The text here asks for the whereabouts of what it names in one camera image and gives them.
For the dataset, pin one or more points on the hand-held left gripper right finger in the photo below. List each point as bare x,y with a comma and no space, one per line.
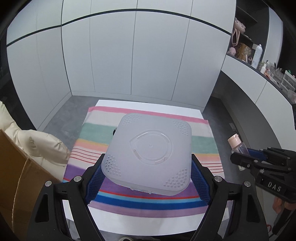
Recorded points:
201,185

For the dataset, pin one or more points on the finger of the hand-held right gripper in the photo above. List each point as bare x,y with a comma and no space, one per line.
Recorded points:
257,154
240,161

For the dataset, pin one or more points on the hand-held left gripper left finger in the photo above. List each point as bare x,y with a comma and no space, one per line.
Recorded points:
93,185

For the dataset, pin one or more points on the small clear bottle pink cap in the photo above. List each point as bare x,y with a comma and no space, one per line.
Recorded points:
240,147

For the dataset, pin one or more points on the translucent white plastic lid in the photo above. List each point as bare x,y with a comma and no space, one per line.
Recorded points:
148,148

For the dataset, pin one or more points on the brown cardboard box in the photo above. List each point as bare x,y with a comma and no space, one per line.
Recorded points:
13,176

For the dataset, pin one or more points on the person's right hand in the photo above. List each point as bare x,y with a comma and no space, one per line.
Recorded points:
277,205

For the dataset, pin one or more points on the striped colourful cloth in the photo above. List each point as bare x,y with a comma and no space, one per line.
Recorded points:
148,206

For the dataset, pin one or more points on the cream puffy cushion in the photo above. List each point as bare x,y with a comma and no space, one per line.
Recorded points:
41,143

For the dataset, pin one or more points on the clear brush holder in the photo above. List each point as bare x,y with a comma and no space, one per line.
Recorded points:
275,73

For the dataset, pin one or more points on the small white bottle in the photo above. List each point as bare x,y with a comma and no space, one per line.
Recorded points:
263,68

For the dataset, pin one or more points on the tall white spray bottle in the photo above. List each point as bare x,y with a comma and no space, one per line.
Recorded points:
257,56

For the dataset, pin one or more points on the brown paw print box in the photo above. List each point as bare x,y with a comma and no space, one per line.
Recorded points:
244,51

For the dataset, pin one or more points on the pink pompom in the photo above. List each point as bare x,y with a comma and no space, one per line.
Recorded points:
232,50

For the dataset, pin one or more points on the pink plush bag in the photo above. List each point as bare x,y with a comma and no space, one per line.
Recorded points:
239,25

